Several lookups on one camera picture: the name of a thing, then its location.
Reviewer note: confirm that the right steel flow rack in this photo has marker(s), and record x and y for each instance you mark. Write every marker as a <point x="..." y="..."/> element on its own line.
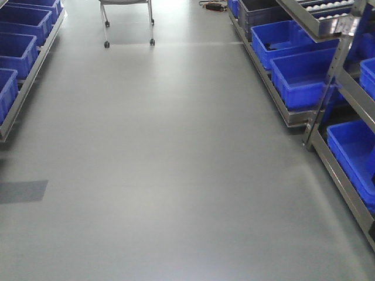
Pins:
<point x="343" y="99"/>

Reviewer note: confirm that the left steel shelf rail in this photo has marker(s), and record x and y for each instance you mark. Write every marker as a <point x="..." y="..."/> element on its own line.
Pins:
<point x="26" y="85"/>

